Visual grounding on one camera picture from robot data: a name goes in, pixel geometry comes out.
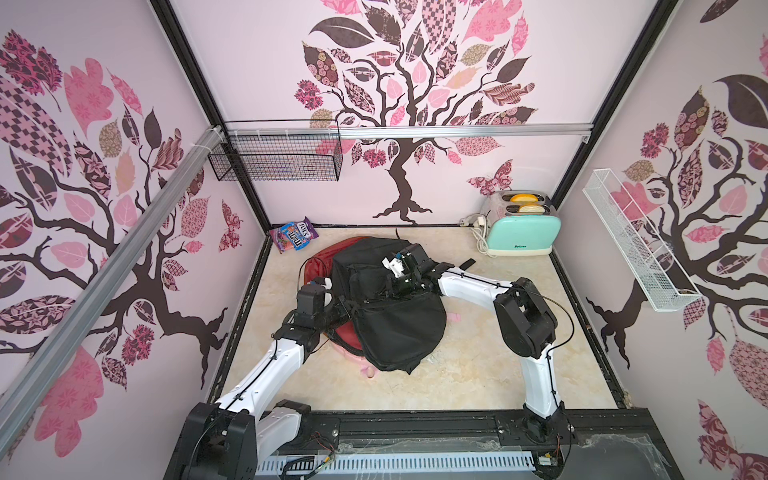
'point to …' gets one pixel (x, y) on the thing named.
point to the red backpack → (319, 264)
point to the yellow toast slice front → (531, 209)
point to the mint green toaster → (512, 232)
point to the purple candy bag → (294, 236)
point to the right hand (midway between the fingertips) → (377, 297)
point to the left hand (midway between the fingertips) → (355, 310)
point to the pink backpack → (359, 360)
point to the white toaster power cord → (481, 233)
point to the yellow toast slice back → (524, 198)
